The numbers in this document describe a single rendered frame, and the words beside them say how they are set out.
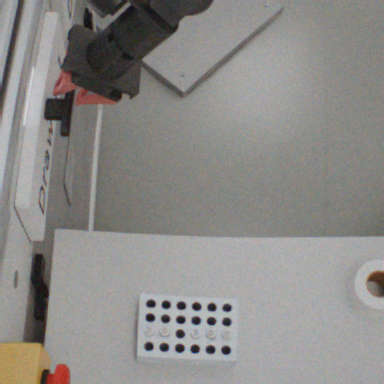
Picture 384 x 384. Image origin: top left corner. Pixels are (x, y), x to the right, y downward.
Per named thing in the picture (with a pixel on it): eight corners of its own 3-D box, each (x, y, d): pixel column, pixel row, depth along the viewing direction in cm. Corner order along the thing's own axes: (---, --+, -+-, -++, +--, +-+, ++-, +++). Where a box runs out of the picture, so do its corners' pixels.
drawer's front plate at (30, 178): (66, 57, 99) (58, 9, 90) (43, 242, 85) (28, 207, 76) (54, 57, 99) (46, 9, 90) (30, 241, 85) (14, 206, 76)
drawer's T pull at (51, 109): (76, 87, 87) (75, 81, 86) (69, 138, 84) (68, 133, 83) (49, 87, 87) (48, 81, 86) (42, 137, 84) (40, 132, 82)
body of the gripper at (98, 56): (66, 30, 81) (98, -3, 76) (134, 59, 87) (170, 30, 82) (59, 73, 78) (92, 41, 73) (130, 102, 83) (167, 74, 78)
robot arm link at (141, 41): (172, 40, 72) (192, 13, 76) (126, -3, 70) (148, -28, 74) (134, 70, 77) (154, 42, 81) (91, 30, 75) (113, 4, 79)
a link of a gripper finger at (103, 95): (48, 66, 87) (85, 29, 81) (93, 84, 91) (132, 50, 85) (41, 110, 84) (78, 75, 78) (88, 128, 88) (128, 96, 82)
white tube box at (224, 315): (235, 306, 89) (238, 298, 86) (234, 366, 85) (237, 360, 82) (140, 301, 88) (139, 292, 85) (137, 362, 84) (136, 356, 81)
